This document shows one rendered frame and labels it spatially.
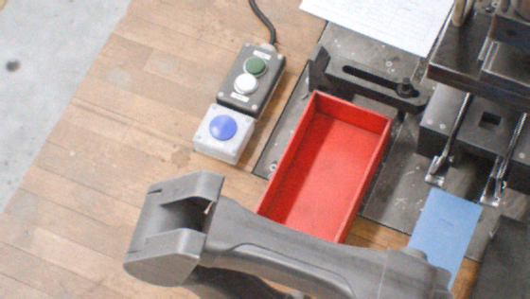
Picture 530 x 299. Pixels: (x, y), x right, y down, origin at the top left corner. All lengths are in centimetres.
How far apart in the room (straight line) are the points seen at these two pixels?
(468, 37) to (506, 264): 32
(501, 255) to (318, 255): 47
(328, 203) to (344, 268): 44
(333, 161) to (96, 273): 37
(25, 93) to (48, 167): 116
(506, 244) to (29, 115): 150
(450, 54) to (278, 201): 33
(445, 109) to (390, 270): 45
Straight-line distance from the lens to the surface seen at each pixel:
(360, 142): 153
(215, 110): 153
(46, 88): 270
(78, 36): 277
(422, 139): 149
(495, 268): 146
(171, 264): 104
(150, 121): 157
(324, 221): 148
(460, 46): 134
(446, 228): 139
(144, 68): 162
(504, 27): 123
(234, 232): 103
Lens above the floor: 226
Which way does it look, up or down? 63 degrees down
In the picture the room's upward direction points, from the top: 4 degrees counter-clockwise
